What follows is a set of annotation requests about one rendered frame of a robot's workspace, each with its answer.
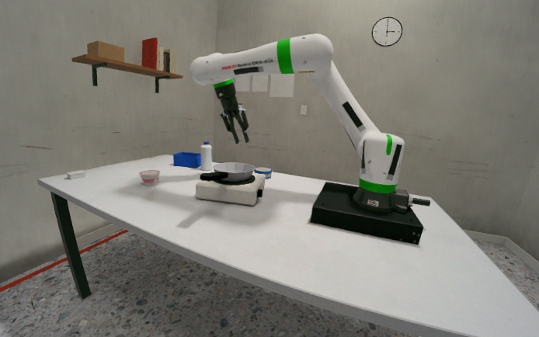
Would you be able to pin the white and red yogurt cup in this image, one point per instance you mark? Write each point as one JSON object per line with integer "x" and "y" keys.
{"x": 150, "y": 177}

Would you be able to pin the black-handled frying pan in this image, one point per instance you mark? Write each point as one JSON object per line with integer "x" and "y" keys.
{"x": 229, "y": 171}

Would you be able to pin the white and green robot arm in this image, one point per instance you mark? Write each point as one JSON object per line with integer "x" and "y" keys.
{"x": 313, "y": 53}

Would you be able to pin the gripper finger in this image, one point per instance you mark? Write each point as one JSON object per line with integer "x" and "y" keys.
{"x": 230, "y": 125}
{"x": 239, "y": 119}

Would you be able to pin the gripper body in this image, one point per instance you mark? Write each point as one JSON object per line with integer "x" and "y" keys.
{"x": 232, "y": 104}

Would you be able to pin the blue open tray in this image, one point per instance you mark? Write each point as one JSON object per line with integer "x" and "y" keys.
{"x": 183, "y": 160}

